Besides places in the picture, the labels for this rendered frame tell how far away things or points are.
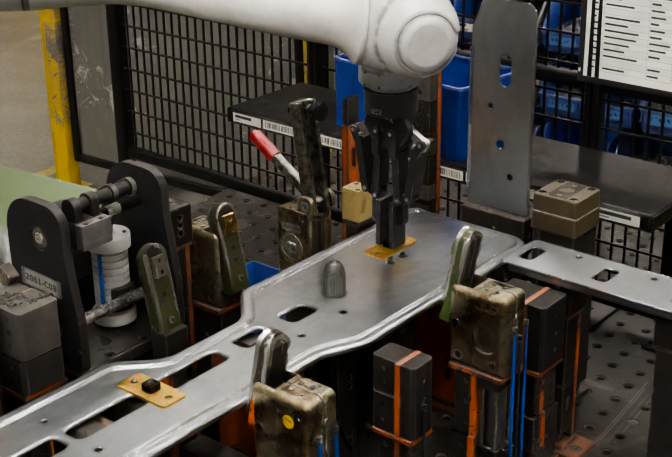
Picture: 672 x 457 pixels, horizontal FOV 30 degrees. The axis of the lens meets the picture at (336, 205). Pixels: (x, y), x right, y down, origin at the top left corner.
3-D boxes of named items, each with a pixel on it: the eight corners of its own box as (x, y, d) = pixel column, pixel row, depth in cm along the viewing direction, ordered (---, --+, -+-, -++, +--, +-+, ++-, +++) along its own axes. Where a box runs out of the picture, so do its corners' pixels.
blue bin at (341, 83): (458, 163, 211) (460, 89, 207) (332, 124, 232) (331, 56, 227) (519, 140, 222) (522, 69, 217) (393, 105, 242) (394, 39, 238)
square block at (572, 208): (563, 413, 200) (577, 203, 186) (520, 397, 204) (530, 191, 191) (588, 392, 205) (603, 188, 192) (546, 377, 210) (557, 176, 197)
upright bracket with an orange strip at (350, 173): (350, 386, 208) (347, 99, 190) (344, 384, 209) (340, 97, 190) (361, 379, 210) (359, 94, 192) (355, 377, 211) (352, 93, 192)
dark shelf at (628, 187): (651, 234, 190) (652, 216, 189) (225, 121, 244) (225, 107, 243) (713, 192, 206) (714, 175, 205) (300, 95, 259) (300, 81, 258)
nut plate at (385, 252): (383, 260, 177) (383, 252, 177) (362, 253, 179) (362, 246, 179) (418, 241, 183) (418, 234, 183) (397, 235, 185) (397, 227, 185)
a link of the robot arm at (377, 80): (397, 57, 164) (397, 100, 166) (437, 42, 170) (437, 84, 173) (343, 46, 169) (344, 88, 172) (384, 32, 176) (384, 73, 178)
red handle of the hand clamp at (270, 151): (313, 204, 186) (246, 131, 190) (307, 213, 187) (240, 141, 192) (331, 195, 189) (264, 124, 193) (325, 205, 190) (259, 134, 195)
